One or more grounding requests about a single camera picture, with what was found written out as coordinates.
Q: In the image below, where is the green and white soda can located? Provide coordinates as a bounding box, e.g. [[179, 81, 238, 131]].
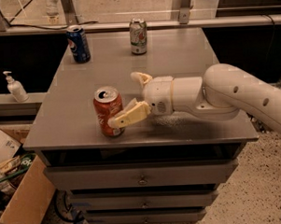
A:
[[129, 19, 148, 55]]

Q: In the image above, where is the clear plastic bottle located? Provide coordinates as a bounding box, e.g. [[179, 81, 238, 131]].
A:
[[45, 0, 59, 24]]

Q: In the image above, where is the bottom grey drawer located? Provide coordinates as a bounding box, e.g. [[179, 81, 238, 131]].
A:
[[84, 207, 206, 224]]

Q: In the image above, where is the white paper package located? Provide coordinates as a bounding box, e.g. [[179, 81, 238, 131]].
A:
[[0, 130, 21, 163]]

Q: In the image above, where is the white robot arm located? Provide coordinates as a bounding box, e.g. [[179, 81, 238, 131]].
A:
[[108, 63, 281, 133]]

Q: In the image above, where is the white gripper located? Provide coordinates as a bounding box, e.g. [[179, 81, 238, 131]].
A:
[[107, 72, 174, 128]]

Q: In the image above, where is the grey drawer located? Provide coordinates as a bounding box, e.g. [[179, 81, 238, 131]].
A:
[[44, 161, 238, 190], [84, 207, 206, 224], [69, 190, 218, 211]]

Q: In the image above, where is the white pump bottle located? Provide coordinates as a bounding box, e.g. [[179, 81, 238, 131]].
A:
[[3, 71, 29, 103]]

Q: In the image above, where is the brown cardboard box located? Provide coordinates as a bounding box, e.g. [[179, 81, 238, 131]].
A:
[[0, 122, 59, 224]]

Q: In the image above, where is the grey drawer cabinet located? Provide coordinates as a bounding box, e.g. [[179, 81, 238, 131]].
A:
[[19, 25, 263, 224]]

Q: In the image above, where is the middle grey drawer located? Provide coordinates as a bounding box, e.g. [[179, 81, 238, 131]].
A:
[[69, 190, 218, 211]]

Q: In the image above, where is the blue pepsi can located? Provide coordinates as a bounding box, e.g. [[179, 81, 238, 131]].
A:
[[66, 25, 91, 63]]

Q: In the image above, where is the black cable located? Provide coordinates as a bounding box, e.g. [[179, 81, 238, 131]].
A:
[[8, 20, 100, 33]]

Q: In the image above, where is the top grey drawer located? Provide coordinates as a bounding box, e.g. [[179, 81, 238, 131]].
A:
[[44, 161, 238, 190]]

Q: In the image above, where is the red coke can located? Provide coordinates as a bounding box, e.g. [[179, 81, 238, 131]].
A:
[[93, 86, 124, 137]]

